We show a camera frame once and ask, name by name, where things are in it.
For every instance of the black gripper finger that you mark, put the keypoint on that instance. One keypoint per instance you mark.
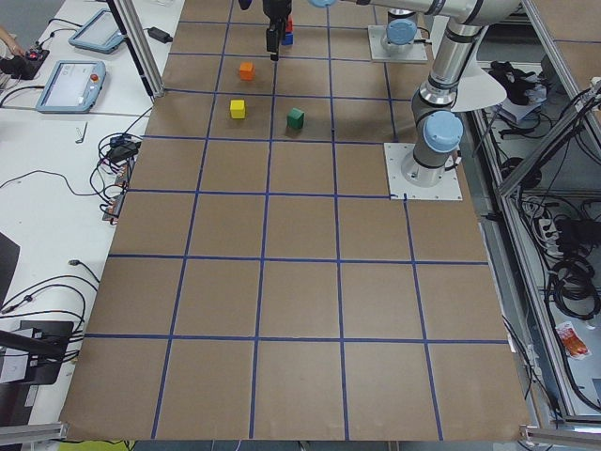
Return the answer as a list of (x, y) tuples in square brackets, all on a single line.
[(274, 38), (283, 26)]

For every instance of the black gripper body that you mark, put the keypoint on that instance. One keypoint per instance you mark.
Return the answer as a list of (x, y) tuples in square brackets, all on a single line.
[(276, 9)]

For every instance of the red wooden block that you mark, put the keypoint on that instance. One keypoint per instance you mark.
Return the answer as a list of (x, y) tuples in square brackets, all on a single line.
[(289, 25)]

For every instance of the blue wooden block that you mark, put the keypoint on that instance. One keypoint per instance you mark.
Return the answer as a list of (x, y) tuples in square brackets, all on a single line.
[(287, 39)]

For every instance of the orange wooden block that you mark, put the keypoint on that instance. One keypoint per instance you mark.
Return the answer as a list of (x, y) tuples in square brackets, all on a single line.
[(246, 71)]

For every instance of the yellow wooden block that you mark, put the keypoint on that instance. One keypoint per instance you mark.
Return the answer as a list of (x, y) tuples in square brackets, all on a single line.
[(237, 109)]

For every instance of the green wooden block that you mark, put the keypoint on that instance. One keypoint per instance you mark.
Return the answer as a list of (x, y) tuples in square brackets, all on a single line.
[(295, 118)]

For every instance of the black power adapter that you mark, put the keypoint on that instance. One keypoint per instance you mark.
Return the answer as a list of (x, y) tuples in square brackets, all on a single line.
[(159, 34)]

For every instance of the upper teach pendant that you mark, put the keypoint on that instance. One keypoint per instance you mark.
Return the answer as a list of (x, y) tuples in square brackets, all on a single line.
[(99, 34)]

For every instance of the teach pendant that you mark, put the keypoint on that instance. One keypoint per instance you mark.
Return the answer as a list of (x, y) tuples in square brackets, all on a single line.
[(99, 34), (72, 88)]

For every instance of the lower teach pendant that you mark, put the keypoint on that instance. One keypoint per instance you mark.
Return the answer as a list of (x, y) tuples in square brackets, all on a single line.
[(72, 88)]

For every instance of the allen key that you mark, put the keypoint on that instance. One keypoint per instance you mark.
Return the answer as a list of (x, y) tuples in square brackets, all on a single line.
[(81, 133)]

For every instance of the black joystick controller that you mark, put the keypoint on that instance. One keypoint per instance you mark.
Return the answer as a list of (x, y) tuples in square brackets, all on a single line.
[(25, 67)]

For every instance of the brown paper table mat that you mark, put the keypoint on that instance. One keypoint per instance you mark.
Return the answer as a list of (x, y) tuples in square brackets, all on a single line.
[(262, 284)]

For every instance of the black monitor stand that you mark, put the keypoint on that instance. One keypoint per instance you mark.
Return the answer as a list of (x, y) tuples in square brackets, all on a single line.
[(34, 353)]

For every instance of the red snack packet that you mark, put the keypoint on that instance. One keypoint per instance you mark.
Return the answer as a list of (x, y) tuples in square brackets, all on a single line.
[(570, 340)]

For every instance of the aluminium frame post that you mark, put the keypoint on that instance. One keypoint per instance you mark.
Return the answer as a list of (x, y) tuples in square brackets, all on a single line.
[(130, 27)]

